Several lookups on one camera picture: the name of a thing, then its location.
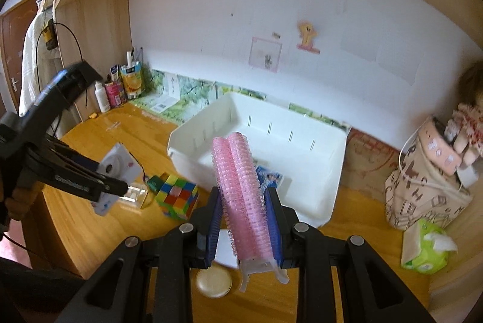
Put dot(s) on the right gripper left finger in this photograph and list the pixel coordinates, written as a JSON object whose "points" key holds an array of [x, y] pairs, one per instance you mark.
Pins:
{"points": [[207, 221]]}

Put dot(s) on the dark green perfume bottle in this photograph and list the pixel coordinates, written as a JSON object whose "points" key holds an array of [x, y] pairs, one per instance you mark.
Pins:
{"points": [[154, 184]]}

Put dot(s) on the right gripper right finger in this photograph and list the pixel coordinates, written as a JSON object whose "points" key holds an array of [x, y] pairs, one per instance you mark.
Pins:
{"points": [[280, 220]]}

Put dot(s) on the white compact digital camera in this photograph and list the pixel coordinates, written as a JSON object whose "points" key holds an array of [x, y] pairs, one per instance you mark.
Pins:
{"points": [[120, 165]]}

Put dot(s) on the brown cartoon cardboard sheet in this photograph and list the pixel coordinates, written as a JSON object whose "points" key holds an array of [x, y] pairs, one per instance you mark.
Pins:
{"points": [[368, 163]]}

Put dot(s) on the clear plastic small box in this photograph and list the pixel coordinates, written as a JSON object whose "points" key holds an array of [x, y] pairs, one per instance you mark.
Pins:
{"points": [[135, 196]]}

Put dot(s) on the small white bottle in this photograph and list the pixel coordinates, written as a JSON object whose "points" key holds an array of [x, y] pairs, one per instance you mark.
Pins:
{"points": [[101, 96]]}

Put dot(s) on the white plastic storage bin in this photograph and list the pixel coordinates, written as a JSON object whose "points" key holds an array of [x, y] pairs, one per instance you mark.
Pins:
{"points": [[308, 153]]}

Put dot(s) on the green landscape poster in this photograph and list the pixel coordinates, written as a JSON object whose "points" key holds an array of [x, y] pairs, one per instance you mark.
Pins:
{"points": [[178, 98]]}

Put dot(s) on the clear box with blue label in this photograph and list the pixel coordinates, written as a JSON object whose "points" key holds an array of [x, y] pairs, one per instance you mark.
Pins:
{"points": [[268, 178]]}

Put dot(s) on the green tissue pack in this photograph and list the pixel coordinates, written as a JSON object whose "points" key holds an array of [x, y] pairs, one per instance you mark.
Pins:
{"points": [[426, 248]]}

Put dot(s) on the colourful rubiks cube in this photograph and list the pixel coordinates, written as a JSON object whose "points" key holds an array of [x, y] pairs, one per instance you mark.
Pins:
{"points": [[177, 198]]}

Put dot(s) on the brown-haired rag doll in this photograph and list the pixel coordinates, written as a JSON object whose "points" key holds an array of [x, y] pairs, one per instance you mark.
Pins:
{"points": [[464, 128]]}

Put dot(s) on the pink rounded case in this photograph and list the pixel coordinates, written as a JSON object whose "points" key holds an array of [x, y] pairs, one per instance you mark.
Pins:
{"points": [[436, 148]]}

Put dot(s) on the white square charger block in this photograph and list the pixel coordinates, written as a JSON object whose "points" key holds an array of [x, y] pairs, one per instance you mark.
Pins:
{"points": [[224, 255]]}

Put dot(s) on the pink hair roller clip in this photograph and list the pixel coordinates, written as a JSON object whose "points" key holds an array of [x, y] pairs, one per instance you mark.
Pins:
{"points": [[245, 212]]}

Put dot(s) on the beige printed fabric bag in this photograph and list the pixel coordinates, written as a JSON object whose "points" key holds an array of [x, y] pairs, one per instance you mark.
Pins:
{"points": [[418, 189]]}

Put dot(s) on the pink cylindrical can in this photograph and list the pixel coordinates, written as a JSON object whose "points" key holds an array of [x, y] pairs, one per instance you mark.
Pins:
{"points": [[115, 93]]}

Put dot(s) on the pink square wall sticker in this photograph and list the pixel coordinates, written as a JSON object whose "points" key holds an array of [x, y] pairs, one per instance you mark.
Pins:
{"points": [[265, 54]]}

